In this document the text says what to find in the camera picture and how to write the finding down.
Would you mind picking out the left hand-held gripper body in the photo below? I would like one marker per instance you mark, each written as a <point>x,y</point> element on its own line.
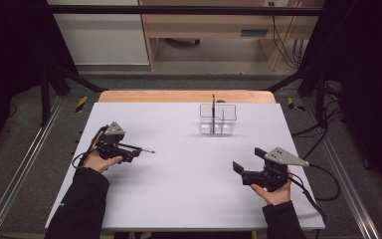
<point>111,147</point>

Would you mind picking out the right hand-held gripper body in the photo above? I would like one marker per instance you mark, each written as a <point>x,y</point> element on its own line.
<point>269,176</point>

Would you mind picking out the black pen with silver tip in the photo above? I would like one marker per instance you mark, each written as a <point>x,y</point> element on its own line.
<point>146,150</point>

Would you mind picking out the clear plastic pen holder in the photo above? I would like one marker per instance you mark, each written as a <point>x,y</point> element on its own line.
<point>224,120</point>

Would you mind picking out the person's left hand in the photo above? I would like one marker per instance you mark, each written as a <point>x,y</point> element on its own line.
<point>100,162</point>

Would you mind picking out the person's right hand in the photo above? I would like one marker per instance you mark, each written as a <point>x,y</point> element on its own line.
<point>275,196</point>

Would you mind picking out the yellow and black tape strip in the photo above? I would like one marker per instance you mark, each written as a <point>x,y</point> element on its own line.
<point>293,105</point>
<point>81,104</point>

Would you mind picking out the wooden table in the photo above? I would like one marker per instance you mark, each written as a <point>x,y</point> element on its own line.
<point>165,96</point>

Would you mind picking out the white cabinet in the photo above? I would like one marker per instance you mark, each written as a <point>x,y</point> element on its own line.
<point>102,40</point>

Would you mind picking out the black curtain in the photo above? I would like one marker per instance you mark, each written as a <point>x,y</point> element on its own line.
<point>10,49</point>
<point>368,83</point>

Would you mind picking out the wooden desk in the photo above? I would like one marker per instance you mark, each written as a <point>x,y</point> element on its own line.
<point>209,25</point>

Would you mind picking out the aluminium floor rail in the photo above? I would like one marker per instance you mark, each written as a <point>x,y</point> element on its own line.
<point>20,166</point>
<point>346,179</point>

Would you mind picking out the black frame strut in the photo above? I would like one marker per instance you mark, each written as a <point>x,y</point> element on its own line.
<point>45,99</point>
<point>319,96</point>

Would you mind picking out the black horizontal frame bar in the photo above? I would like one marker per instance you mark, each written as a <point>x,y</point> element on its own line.
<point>179,10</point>

